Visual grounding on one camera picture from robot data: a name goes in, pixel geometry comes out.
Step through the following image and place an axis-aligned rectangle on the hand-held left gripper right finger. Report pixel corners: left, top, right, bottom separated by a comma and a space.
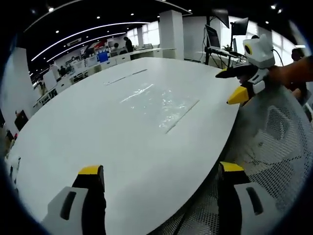
217, 161, 278, 235

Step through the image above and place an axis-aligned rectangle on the black monitor stand pole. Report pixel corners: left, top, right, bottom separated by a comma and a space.
206, 15, 211, 66

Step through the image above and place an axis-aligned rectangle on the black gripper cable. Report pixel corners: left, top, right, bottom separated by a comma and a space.
270, 48, 285, 67

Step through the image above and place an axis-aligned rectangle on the clear resealable bag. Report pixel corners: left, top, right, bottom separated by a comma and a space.
119, 82, 201, 135

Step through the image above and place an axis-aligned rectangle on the tilted computer monitor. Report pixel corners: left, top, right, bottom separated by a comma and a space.
204, 24, 221, 48

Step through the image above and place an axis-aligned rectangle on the white square pillar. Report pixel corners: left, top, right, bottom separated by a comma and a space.
158, 10, 184, 60

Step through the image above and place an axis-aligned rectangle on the blue display screen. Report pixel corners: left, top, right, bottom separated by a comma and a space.
97, 51, 110, 63

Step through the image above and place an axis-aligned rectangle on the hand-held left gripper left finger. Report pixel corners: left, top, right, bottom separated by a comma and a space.
40, 165, 107, 235

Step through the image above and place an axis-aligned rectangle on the white mesh office chair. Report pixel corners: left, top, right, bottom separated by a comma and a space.
171, 84, 313, 235

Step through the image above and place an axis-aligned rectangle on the black computer monitor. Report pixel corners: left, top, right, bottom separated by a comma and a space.
229, 17, 249, 36
211, 9, 230, 29

